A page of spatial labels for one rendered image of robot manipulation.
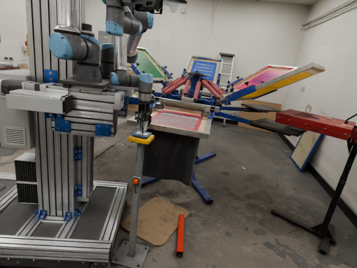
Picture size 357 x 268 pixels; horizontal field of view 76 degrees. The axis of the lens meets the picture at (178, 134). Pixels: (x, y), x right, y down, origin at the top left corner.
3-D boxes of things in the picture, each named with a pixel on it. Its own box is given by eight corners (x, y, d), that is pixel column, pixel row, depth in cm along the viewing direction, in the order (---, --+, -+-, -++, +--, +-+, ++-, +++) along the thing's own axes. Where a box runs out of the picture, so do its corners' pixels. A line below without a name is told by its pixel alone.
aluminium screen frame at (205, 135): (207, 139, 155) (209, 134, 154) (126, 124, 163) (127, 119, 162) (212, 116, 229) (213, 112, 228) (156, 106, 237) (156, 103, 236)
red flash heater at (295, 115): (356, 135, 210) (361, 122, 206) (353, 144, 175) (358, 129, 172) (287, 118, 246) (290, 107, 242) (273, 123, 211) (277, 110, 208)
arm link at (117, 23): (130, 38, 107) (132, 12, 103) (116, 34, 97) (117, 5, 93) (117, 36, 109) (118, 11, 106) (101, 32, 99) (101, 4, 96)
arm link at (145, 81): (151, 73, 137) (155, 75, 129) (149, 92, 140) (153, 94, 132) (137, 72, 133) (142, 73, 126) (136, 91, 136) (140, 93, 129)
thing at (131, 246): (140, 270, 161) (153, 143, 132) (111, 262, 164) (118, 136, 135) (149, 247, 182) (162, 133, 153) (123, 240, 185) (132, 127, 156)
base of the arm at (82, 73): (68, 80, 121) (68, 60, 118) (78, 77, 135) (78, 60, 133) (98, 83, 123) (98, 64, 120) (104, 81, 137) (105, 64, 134)
